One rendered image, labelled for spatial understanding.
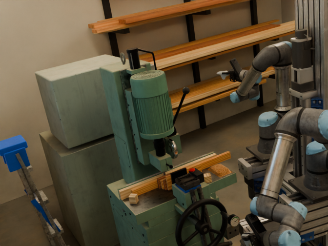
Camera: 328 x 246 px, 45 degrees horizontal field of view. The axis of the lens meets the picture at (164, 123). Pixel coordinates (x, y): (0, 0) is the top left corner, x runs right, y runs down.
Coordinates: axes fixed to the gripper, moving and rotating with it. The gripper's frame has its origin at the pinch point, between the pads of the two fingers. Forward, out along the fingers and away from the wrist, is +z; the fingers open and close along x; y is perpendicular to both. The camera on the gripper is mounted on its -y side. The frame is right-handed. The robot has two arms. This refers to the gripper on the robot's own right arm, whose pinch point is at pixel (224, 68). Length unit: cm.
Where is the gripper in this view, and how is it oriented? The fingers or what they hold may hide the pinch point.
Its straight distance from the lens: 293.8
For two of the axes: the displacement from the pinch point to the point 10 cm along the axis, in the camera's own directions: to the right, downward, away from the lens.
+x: 8.3, -4.2, 3.7
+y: 2.7, 8.7, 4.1
